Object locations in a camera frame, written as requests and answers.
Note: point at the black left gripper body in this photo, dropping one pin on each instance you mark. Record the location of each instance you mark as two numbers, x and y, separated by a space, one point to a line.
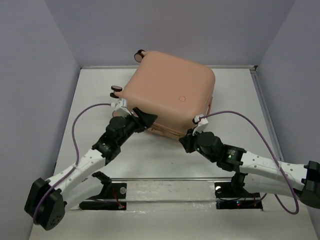
132 125

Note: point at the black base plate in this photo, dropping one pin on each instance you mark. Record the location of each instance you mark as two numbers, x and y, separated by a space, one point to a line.
228 199
111 198

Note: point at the pink hard-shell suitcase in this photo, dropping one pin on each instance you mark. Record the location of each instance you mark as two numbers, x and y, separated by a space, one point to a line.
173 88

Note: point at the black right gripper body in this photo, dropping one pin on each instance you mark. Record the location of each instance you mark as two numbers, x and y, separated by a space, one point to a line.
198 149

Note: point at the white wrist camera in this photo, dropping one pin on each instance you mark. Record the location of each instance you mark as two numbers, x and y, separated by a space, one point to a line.
120 108
200 121

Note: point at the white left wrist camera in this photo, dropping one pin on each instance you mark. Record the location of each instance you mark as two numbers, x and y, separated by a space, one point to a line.
120 108

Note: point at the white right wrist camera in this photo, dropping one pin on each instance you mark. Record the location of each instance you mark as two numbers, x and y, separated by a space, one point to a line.
200 121

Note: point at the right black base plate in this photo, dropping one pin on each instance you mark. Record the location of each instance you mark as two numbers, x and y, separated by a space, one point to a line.
228 199

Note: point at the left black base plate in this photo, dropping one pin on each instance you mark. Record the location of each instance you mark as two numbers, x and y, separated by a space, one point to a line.
111 198

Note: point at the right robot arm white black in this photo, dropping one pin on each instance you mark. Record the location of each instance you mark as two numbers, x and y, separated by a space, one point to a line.
256 174

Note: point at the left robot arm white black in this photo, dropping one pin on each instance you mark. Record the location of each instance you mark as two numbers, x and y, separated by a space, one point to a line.
46 201

